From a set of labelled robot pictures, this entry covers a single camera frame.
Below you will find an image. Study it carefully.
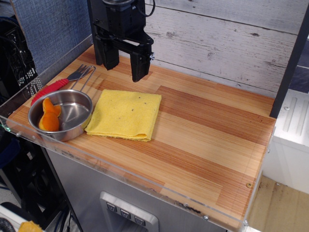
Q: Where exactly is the black crate rack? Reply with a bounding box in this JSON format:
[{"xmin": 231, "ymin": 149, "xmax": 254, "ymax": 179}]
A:
[{"xmin": 0, "ymin": 16, "xmax": 43, "ymax": 100}]

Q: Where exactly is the small steel pan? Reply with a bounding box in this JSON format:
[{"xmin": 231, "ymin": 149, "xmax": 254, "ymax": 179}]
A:
[{"xmin": 28, "ymin": 66, "xmax": 96, "ymax": 143}]

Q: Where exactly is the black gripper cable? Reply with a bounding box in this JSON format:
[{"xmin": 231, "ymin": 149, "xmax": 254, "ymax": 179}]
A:
[{"xmin": 135, "ymin": 0, "xmax": 156, "ymax": 18}]

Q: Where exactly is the clear acrylic table guard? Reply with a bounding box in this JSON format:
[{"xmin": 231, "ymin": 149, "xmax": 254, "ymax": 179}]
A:
[{"xmin": 0, "ymin": 33, "xmax": 276, "ymax": 230}]

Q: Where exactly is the yellow folded cloth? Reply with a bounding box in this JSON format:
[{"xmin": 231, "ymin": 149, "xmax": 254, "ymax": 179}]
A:
[{"xmin": 85, "ymin": 89, "xmax": 162, "ymax": 142}]

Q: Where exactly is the yellow object bottom left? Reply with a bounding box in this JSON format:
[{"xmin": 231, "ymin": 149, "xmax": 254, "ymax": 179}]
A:
[{"xmin": 18, "ymin": 221, "xmax": 43, "ymax": 232}]

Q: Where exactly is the white plastic bin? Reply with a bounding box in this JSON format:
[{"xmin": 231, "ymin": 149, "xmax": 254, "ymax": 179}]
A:
[{"xmin": 262, "ymin": 90, "xmax": 309, "ymax": 193}]

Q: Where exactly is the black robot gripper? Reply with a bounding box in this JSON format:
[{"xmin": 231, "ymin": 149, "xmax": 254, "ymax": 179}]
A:
[{"xmin": 95, "ymin": 0, "xmax": 154, "ymax": 82}]

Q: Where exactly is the steel cabinet with buttons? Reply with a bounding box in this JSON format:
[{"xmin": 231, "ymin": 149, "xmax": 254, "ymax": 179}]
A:
[{"xmin": 47, "ymin": 150, "xmax": 225, "ymax": 232}]

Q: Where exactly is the orange plush fish toy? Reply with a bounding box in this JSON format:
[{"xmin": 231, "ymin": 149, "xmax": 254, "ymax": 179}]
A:
[{"xmin": 39, "ymin": 98, "xmax": 61, "ymax": 131}]

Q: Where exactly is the dark right frame post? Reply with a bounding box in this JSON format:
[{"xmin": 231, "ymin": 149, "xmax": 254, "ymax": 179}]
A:
[{"xmin": 269, "ymin": 6, "xmax": 309, "ymax": 118}]

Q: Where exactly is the red handled fork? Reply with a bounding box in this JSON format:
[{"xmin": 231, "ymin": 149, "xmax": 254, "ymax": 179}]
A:
[{"xmin": 31, "ymin": 64, "xmax": 90, "ymax": 105}]

